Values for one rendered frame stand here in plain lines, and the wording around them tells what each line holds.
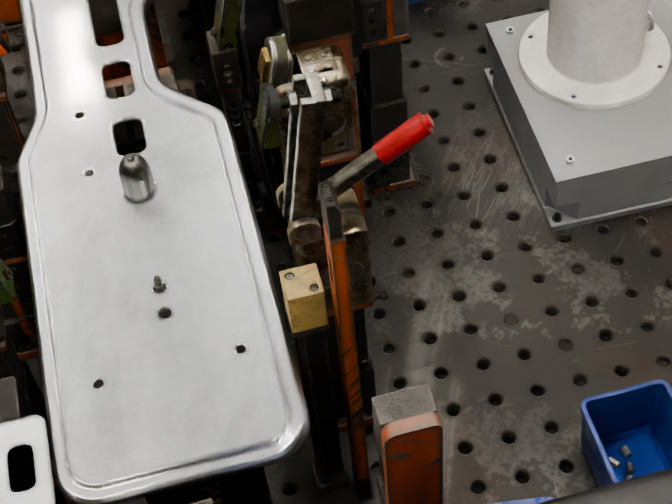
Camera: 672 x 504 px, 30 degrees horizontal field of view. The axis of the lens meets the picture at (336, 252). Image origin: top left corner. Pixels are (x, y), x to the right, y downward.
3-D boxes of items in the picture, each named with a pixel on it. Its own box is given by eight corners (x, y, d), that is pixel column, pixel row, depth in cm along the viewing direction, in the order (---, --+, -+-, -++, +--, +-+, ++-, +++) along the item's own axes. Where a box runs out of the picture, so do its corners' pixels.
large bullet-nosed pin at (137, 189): (125, 192, 127) (112, 148, 122) (156, 185, 128) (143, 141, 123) (129, 215, 126) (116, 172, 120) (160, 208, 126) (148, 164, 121)
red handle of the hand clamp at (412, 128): (279, 194, 115) (416, 96, 109) (293, 204, 117) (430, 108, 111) (289, 229, 112) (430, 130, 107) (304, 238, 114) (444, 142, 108)
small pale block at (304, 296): (312, 466, 139) (277, 270, 110) (342, 458, 139) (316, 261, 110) (319, 494, 137) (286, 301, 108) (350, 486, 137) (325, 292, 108)
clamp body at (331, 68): (281, 265, 156) (244, 45, 127) (370, 244, 158) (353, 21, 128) (298, 324, 151) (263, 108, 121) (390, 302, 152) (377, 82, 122)
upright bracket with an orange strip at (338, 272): (353, 476, 138) (317, 181, 98) (365, 473, 138) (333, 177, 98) (360, 500, 136) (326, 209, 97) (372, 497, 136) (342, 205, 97)
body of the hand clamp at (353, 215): (313, 393, 145) (282, 198, 117) (370, 378, 145) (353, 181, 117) (325, 436, 141) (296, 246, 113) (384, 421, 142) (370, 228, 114)
